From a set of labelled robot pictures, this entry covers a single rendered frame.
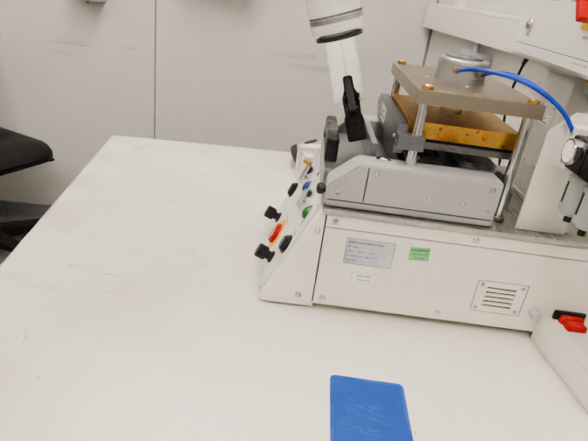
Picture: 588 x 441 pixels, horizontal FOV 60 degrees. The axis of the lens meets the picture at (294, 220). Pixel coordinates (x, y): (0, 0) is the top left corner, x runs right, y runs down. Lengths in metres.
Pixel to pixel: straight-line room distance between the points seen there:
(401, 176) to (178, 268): 0.41
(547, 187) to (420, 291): 0.24
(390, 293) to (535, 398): 0.24
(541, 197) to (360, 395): 0.39
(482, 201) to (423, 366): 0.25
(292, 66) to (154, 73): 0.61
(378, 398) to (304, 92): 1.86
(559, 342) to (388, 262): 0.28
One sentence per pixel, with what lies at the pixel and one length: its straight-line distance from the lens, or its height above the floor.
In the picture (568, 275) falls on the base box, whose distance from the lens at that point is 0.88.
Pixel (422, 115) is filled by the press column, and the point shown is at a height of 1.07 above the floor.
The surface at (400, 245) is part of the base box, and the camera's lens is 0.78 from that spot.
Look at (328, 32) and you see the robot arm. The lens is 0.81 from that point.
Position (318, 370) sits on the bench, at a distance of 0.72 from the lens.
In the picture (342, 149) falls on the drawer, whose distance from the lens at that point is 0.89.
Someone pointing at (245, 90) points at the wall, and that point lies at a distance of 2.38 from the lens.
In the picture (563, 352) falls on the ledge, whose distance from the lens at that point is 0.86.
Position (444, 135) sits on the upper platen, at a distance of 0.80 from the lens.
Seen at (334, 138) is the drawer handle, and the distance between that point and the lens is 0.81.
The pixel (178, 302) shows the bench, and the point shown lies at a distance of 0.82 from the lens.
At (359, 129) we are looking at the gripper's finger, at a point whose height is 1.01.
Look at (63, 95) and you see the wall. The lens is 2.53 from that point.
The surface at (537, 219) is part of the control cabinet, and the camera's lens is 0.83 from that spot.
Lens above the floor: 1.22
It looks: 25 degrees down
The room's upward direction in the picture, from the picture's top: 8 degrees clockwise
